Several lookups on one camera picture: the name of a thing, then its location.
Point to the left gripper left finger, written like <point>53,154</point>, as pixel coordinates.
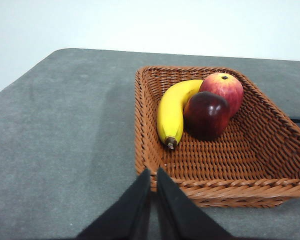
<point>130,212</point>

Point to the brown wicker basket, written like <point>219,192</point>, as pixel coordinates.
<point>240,160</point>

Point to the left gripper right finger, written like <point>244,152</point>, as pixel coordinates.
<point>180,215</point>

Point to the yellow banana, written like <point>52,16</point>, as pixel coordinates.
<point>170,112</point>

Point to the red yellow apple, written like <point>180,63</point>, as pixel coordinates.
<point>230,87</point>

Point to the dark red apple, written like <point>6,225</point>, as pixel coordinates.
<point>207,117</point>

